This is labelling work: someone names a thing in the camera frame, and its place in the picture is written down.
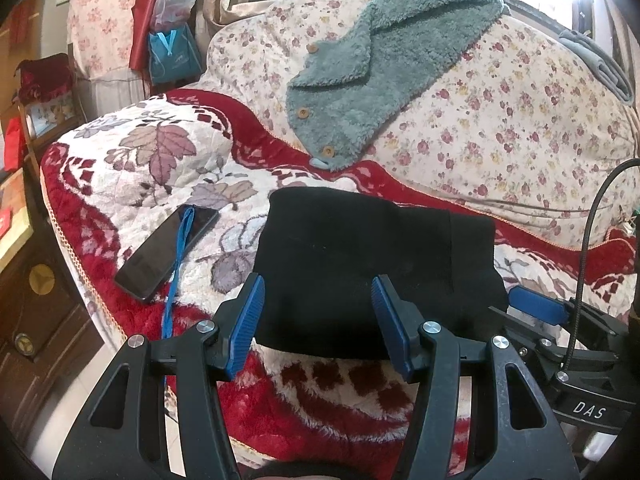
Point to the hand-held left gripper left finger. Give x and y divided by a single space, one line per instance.
245 322

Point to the black pants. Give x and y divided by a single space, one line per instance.
360 255

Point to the grey folded cloth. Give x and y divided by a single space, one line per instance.
597 67

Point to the teal gift bag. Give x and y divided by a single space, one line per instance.
172 57

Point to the black smartphone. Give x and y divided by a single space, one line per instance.
167 252

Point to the brown wooden cabinet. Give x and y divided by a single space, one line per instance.
35 310

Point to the clear plastic bag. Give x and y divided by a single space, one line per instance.
175 5

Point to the red paper bag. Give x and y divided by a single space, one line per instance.
12 135

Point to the red white leaf blanket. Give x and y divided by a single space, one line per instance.
165 170

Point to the chair with red cushion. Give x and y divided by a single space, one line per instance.
42 90

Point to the cream floral quilt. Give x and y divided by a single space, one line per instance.
500 125

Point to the red hanging cloth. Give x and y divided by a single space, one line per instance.
142 15

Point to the teal fleece garment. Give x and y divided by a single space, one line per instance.
385 70

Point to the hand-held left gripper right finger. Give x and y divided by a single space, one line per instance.
392 327

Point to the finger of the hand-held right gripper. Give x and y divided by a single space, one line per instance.
515 325
537 302

